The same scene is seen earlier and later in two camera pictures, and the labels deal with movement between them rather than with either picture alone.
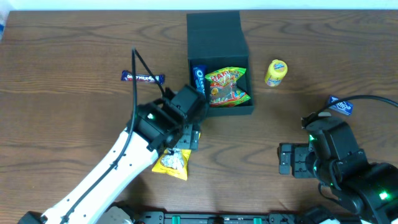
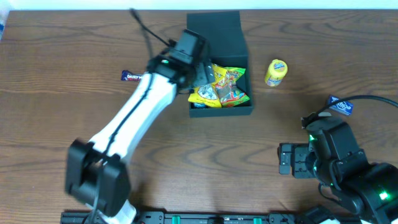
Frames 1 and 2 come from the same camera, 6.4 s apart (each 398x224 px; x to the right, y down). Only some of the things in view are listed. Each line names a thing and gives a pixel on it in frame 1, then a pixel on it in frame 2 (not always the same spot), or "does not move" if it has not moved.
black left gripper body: (189, 140) → (201, 73)
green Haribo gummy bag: (223, 91) does not move
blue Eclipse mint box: (344, 107) does not move
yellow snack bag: (173, 162) → (207, 94)
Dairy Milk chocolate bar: (127, 76) does not move
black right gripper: (286, 158) does not move
